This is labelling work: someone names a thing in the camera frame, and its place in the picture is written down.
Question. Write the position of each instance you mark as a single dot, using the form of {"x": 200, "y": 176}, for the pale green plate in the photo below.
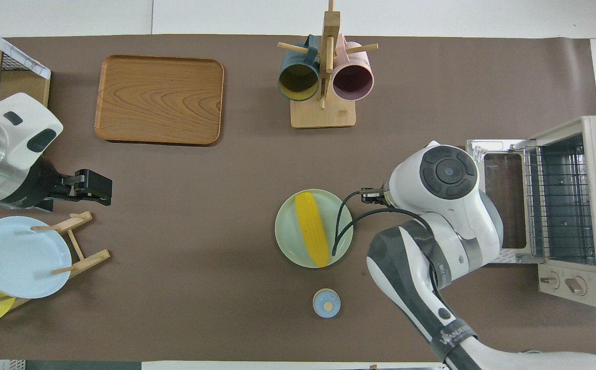
{"x": 287, "y": 231}

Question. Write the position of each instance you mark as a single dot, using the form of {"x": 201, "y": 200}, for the light blue plate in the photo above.
{"x": 20, "y": 257}

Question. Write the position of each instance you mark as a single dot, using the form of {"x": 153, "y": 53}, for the dark blue mug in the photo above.
{"x": 298, "y": 82}

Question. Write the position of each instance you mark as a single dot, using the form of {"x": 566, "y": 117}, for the wooden mug tree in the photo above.
{"x": 323, "y": 115}

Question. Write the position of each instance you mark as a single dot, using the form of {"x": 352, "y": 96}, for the brown wooden tray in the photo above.
{"x": 159, "y": 100}

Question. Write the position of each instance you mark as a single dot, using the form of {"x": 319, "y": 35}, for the small blue round bell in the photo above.
{"x": 326, "y": 303}

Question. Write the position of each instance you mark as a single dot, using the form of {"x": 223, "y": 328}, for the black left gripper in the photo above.
{"x": 43, "y": 187}

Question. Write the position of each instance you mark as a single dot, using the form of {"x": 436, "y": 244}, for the white checked cloth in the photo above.
{"x": 20, "y": 56}

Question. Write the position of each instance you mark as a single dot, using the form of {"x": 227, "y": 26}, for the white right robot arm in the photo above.
{"x": 447, "y": 174}

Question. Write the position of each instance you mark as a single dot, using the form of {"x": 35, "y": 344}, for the yellow corn cob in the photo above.
{"x": 311, "y": 226}

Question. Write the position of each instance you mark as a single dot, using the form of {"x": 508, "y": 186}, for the brown table mat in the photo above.
{"x": 200, "y": 257}

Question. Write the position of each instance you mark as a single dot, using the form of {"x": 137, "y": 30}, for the wooden plate rack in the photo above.
{"x": 90, "y": 259}

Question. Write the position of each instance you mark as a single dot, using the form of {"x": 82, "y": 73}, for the pink mug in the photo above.
{"x": 353, "y": 82}

